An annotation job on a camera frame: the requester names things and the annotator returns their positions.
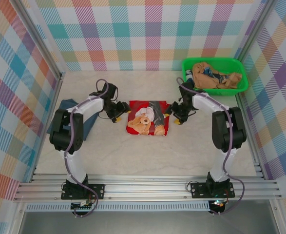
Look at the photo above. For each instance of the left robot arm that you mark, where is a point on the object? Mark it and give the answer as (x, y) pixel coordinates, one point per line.
(67, 131)

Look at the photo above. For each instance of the red t-shirt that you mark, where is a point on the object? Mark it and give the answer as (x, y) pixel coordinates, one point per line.
(133, 107)

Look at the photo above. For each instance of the aluminium frame post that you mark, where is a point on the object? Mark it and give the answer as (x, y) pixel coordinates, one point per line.
(39, 40)
(252, 36)

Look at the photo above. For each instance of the folded blue t-shirt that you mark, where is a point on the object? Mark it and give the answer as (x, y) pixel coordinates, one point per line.
(89, 124)

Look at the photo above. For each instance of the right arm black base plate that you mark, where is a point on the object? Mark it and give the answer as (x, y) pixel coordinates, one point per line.
(198, 190)

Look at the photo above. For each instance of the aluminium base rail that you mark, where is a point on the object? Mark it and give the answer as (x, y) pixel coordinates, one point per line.
(145, 187)

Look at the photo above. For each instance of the small circuit board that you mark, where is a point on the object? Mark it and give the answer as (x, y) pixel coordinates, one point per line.
(218, 206)
(83, 204)

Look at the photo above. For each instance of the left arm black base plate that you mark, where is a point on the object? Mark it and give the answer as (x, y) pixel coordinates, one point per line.
(96, 190)

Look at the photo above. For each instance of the tan t-shirt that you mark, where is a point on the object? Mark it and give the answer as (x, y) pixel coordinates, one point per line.
(204, 81)

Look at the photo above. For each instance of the green plastic basket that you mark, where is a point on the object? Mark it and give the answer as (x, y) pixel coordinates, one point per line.
(237, 64)

